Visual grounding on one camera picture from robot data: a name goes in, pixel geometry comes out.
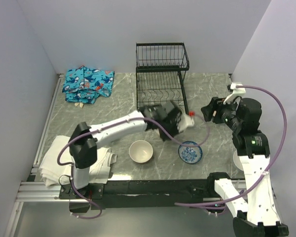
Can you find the aluminium frame rail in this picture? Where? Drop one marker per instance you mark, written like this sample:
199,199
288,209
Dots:
38,192

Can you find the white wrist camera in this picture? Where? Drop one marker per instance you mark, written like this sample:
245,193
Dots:
236,90
184,122

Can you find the cream bowl near front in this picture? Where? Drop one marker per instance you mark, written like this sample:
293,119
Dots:
141,151

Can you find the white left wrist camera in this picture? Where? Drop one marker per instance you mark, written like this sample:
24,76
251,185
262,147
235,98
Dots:
184,122

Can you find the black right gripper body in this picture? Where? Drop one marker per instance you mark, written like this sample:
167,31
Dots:
222,113

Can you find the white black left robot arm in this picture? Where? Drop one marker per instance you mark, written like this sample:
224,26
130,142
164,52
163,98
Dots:
86,140

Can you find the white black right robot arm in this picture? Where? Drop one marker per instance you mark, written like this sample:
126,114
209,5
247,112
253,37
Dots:
255,216

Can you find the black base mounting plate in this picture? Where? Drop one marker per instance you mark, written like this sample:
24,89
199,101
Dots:
149,193

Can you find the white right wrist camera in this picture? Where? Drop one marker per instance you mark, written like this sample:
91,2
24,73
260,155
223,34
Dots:
236,90

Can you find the blue white patterned bowl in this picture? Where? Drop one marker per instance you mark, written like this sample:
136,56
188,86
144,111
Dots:
190,155

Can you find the plain white bowl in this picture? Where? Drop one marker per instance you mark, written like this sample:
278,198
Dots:
237,161

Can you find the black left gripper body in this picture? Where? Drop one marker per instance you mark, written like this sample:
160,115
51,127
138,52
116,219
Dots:
170,125

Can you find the black wire dish rack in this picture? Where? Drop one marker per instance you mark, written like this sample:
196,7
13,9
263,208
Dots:
160,73

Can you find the blue shark print cloth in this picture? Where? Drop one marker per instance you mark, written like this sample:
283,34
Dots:
85,85

